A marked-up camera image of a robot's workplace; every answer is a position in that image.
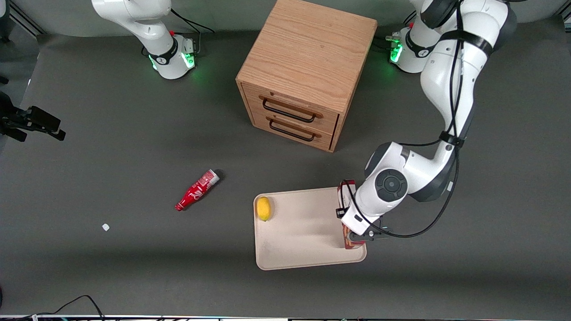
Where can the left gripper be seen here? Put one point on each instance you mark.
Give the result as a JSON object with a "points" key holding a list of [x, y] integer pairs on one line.
{"points": [[338, 213]]}

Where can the red cookie box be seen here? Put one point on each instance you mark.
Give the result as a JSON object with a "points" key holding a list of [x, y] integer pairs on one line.
{"points": [[345, 194]]}

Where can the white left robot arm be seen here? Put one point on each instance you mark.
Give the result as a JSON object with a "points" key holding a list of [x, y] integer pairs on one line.
{"points": [[446, 67]]}

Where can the beige plastic tray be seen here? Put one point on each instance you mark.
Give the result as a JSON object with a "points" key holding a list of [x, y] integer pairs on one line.
{"points": [[299, 232]]}

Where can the yellow lemon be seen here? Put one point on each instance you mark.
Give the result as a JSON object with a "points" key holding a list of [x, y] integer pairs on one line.
{"points": [[263, 208]]}

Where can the red cola bottle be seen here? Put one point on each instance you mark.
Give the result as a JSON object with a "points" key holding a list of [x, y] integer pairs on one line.
{"points": [[196, 191]]}

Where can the wooden two-drawer cabinet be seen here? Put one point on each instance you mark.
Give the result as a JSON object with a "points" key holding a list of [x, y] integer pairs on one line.
{"points": [[308, 49]]}

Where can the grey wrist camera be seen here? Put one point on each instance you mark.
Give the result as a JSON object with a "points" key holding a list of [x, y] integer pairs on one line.
{"points": [[370, 234]]}

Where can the black camera clamp mount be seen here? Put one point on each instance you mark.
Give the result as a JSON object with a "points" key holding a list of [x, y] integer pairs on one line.
{"points": [[40, 120]]}

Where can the metal frame rail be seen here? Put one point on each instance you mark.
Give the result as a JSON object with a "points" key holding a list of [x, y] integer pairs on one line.
{"points": [[26, 20]]}

